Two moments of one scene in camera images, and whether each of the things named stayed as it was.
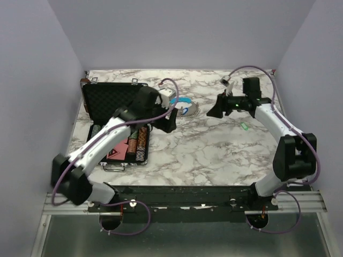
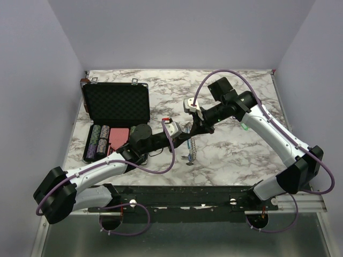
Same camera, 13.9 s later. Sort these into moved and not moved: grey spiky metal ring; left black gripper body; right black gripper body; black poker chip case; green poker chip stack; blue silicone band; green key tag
Moved: blue silicone band; left black gripper body; right black gripper body; grey spiky metal ring
Not moved: green key tag; black poker chip case; green poker chip stack
